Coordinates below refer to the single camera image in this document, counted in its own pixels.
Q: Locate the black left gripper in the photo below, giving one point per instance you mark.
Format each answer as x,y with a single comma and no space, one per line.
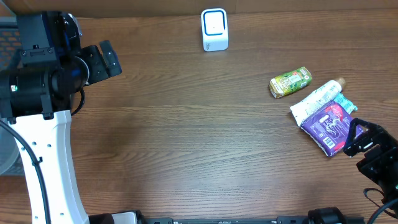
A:
94,62

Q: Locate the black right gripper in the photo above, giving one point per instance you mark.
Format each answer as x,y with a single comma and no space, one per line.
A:
369,147

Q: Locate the purple sanitary pad pack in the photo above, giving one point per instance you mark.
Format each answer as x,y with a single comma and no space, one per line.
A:
329,127

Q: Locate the teal wet wipes pack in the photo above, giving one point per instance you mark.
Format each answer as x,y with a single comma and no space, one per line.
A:
345,103

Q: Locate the white tube gold cap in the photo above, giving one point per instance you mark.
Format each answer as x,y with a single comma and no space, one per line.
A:
314,101

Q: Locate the green gold snack pouch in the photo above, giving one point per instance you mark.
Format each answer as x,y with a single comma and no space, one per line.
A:
290,82

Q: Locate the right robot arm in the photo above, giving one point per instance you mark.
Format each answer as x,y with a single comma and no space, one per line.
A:
389,194

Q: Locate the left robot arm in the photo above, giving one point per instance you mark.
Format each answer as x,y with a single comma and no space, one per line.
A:
36,109

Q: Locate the white barcode scanner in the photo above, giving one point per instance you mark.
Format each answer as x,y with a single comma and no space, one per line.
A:
214,29

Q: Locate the dark grey plastic basket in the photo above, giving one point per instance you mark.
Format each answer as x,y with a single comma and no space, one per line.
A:
11,163

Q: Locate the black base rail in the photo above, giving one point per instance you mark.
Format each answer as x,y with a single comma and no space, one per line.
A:
278,220

